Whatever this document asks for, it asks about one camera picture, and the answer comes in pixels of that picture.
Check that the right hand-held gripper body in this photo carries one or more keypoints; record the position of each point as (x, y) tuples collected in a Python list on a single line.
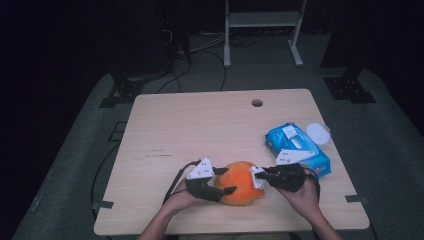
[(288, 178)]

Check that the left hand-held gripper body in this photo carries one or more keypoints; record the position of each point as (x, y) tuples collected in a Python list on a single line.
[(201, 186)]

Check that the orange plush toy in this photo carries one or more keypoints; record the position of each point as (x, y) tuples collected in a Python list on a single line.
[(238, 186)]

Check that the blue wet wipes pack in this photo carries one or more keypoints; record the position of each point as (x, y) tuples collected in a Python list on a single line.
[(283, 143)]

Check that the person's left hand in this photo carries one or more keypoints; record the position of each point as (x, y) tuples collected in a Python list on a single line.
[(181, 200)]

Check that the person's right hand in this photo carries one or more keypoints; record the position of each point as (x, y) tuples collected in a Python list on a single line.
[(305, 201)]

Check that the white round lid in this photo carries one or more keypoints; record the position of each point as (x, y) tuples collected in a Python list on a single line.
[(319, 132)]

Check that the black tape piece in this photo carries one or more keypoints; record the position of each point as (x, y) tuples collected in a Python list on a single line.
[(356, 199), (102, 204)]

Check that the black stand base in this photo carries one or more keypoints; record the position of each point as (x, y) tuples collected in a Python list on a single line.
[(125, 90), (348, 88)]

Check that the white metal stand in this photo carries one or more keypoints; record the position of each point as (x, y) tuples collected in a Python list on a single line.
[(263, 19)]

